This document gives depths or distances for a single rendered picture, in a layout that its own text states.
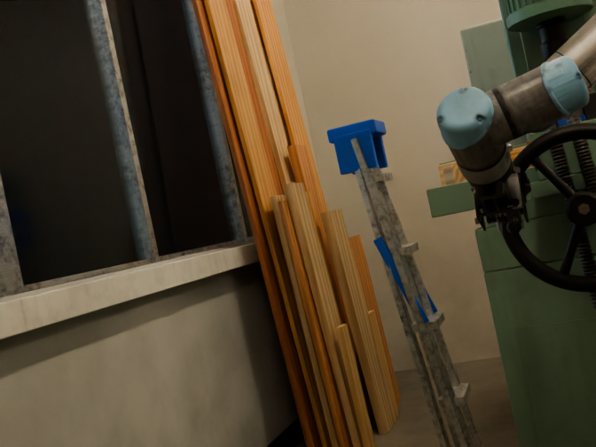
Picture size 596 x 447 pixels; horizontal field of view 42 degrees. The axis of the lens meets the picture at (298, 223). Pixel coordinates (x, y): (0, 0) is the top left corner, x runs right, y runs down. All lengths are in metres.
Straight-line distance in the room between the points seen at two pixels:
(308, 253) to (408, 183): 1.39
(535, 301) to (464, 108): 0.66
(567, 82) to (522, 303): 0.66
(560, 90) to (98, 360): 1.47
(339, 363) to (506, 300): 1.40
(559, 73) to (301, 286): 1.92
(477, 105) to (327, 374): 1.98
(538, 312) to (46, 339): 1.14
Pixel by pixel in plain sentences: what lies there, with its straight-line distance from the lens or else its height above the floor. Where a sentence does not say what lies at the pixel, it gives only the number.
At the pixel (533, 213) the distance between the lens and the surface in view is 1.61.
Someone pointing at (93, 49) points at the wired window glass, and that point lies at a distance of 2.63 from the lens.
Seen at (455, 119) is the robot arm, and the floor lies 0.98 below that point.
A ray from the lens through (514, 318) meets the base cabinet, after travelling 1.64.
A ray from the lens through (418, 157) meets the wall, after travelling 4.17.
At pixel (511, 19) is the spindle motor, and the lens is 1.75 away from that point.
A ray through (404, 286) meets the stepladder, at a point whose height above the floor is 0.63.
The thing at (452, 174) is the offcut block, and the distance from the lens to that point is 1.71.
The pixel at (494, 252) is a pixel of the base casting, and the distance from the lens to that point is 1.62.
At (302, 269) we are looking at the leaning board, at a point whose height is 0.72.
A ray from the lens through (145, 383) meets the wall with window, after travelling 2.34.
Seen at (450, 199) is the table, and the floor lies 0.87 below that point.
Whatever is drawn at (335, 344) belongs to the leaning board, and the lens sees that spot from 2.95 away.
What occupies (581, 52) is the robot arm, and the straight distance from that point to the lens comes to 1.22.
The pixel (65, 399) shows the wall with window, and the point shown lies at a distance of 2.03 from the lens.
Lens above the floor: 0.88
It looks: level
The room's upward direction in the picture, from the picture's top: 12 degrees counter-clockwise
